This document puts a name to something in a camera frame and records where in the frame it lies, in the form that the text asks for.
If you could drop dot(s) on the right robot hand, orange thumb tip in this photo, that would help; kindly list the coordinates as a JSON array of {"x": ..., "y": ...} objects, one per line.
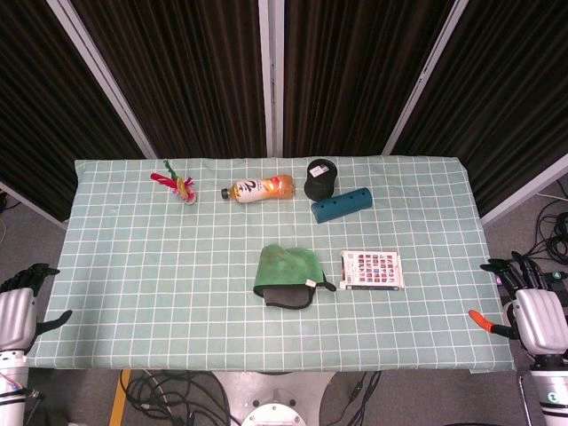
[{"x": 539, "y": 319}]

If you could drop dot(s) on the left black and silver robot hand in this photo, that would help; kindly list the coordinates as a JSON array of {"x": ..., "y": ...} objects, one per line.
[{"x": 18, "y": 317}]

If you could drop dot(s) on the green cloth black trim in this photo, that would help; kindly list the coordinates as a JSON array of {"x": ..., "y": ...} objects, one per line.
[{"x": 284, "y": 266}]

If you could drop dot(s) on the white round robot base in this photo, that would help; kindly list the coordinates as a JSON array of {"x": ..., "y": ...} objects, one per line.
[{"x": 270, "y": 399}]

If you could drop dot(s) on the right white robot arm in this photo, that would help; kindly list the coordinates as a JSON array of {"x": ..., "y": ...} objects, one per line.
[{"x": 552, "y": 395}]

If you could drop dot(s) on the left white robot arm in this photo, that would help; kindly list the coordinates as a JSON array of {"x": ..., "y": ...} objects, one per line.
[{"x": 11, "y": 386}]

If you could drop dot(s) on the flat printed card box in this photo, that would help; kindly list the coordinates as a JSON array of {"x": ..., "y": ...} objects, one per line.
[{"x": 373, "y": 270}]

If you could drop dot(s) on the black box with green light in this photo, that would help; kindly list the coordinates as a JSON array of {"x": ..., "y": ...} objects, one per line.
[{"x": 558, "y": 284}]

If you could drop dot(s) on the green checked tablecloth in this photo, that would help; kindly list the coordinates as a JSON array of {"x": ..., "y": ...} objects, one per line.
[{"x": 177, "y": 288}]

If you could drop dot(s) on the colourful feather shuttlecock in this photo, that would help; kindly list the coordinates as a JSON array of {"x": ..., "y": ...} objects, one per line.
[{"x": 179, "y": 186}]

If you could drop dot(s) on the teal block with holes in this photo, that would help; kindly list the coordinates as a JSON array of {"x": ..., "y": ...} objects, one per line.
[{"x": 341, "y": 205}]

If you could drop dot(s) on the dark pleated partition panel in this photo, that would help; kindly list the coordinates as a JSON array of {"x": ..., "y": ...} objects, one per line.
[
  {"x": 186, "y": 66},
  {"x": 350, "y": 66},
  {"x": 510, "y": 89},
  {"x": 35, "y": 89}
]

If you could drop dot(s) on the black mesh pen holder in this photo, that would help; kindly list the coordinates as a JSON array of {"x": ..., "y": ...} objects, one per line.
[{"x": 320, "y": 182}]

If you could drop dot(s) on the orange drink plastic bottle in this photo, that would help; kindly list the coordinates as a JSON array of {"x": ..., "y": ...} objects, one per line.
[{"x": 257, "y": 188}]

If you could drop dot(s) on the grey partition frame post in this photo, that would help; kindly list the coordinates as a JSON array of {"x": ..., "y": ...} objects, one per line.
[
  {"x": 428, "y": 66},
  {"x": 271, "y": 66},
  {"x": 523, "y": 193},
  {"x": 97, "y": 66},
  {"x": 33, "y": 205}
]

